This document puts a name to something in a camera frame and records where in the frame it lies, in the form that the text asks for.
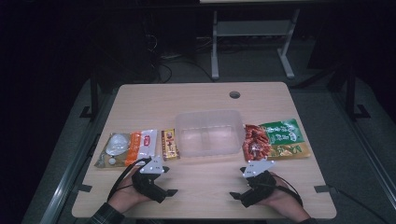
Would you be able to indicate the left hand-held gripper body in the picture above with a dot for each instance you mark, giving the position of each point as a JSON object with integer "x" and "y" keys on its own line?
{"x": 151, "y": 183}

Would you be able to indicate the black metal stand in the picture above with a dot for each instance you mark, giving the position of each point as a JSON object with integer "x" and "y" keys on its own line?
{"x": 351, "y": 93}
{"x": 94, "y": 99}

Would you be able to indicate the grey table edge bracket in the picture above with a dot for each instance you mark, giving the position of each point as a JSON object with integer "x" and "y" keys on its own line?
{"x": 83, "y": 188}
{"x": 323, "y": 188}

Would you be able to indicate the person's left hand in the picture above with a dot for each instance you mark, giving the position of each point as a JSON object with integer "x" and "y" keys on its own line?
{"x": 126, "y": 194}

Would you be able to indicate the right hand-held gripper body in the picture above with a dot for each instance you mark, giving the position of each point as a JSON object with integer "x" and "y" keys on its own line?
{"x": 260, "y": 188}

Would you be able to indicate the person's right hand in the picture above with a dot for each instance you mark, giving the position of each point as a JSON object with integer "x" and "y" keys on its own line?
{"x": 286, "y": 199}

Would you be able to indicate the grey metal rail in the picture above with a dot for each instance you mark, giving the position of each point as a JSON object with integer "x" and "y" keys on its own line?
{"x": 73, "y": 174}
{"x": 370, "y": 155}

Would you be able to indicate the white metal stand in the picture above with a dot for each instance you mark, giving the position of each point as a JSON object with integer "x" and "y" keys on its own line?
{"x": 253, "y": 28}

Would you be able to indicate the small yellow and red packet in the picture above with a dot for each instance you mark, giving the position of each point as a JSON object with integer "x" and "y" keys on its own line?
{"x": 170, "y": 144}

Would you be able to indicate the clear plastic container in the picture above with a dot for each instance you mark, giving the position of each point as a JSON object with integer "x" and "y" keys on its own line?
{"x": 209, "y": 133}

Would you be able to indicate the red-brown snack packet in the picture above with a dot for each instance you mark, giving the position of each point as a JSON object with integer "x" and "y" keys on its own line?
{"x": 256, "y": 143}

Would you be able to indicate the green and yellow food packet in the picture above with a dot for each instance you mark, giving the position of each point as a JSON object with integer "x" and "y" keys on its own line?
{"x": 286, "y": 137}

